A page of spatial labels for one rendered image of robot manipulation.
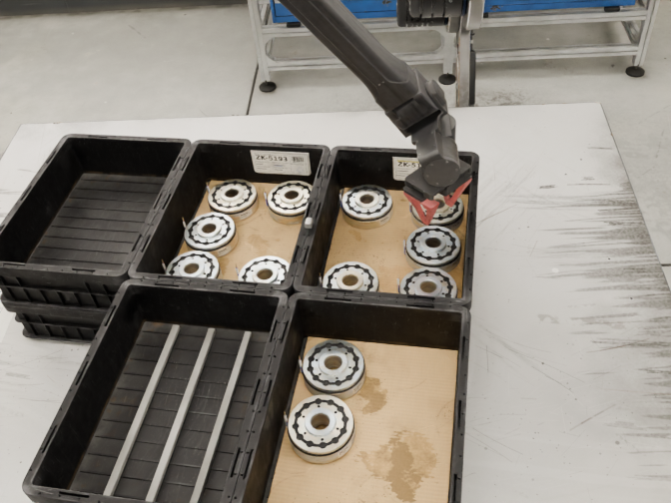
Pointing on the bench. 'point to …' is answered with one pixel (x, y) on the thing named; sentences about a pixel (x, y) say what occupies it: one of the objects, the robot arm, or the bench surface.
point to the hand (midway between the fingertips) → (437, 211)
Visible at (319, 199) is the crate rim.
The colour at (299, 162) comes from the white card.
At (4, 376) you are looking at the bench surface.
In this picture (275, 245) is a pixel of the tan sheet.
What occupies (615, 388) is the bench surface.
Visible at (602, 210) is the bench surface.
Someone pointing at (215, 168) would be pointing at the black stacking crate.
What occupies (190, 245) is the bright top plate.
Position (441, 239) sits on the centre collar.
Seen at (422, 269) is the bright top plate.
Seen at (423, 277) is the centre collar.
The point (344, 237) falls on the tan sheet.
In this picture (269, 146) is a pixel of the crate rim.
